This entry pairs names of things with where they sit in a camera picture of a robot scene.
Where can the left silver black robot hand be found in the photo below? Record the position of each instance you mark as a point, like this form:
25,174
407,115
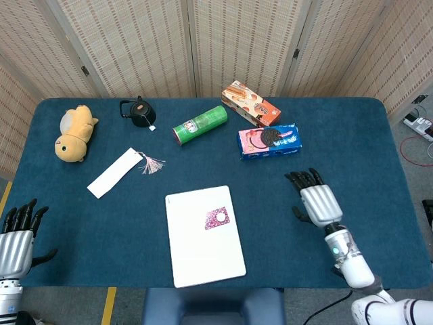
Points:
15,247

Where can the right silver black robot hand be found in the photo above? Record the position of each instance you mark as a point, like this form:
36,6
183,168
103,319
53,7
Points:
319,203

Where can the pink glitter square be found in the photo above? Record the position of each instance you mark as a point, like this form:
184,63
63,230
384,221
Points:
211,221

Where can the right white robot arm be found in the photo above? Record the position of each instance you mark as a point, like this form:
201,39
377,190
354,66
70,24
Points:
362,271

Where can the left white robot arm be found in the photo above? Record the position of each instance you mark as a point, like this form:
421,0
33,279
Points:
8,301

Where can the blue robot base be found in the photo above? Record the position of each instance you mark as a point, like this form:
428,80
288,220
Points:
209,306

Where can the white rectangular board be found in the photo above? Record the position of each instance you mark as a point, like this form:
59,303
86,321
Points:
199,243

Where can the blue table cloth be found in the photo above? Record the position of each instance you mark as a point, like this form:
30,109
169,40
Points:
321,152

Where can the blue Oreo cookie box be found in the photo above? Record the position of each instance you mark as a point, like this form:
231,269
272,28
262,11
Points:
269,140

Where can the orange biscuit box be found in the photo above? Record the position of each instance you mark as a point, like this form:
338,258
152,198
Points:
250,106

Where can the white bookmark with pink tassel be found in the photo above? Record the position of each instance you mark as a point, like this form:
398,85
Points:
115,172

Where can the yellow plush duck toy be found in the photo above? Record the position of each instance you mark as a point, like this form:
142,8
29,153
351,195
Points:
72,135

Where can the white power strip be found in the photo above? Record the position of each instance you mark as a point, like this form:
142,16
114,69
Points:
419,122

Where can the green cylindrical chips can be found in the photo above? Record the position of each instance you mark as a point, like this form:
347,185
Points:
199,125

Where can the black teapot with tag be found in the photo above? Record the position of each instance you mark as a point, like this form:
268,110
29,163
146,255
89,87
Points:
138,113

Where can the woven folding screen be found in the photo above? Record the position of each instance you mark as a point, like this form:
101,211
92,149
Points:
216,47

